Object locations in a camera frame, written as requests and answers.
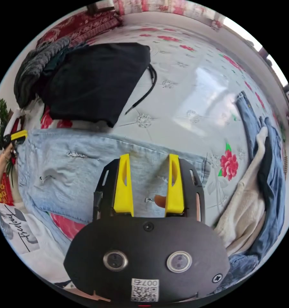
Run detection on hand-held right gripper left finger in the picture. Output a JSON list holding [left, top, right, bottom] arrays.
[[113, 153, 135, 217]]

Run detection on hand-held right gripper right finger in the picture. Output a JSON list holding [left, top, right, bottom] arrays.
[[165, 154, 185, 216]]

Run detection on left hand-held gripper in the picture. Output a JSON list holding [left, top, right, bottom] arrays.
[[0, 130, 29, 151]]

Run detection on light blue ripped jeans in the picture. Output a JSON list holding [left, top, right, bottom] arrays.
[[16, 129, 211, 244]]

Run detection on person's left hand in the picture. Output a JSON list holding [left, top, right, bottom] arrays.
[[2, 144, 17, 167]]

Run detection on green plant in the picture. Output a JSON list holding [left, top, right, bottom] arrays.
[[0, 98, 10, 142]]

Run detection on pile of clothes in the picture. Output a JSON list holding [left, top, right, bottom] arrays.
[[213, 91, 288, 295], [14, 36, 157, 128]]

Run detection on bed with flowered white sheet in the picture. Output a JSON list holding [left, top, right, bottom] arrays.
[[38, 14, 289, 241]]

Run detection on person's body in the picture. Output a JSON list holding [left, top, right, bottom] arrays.
[[0, 200, 73, 286]]

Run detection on red patterned blanket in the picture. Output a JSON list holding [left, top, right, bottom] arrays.
[[36, 11, 124, 48]]

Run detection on red flowered curtain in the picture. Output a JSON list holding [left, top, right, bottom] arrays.
[[113, 0, 223, 23]]

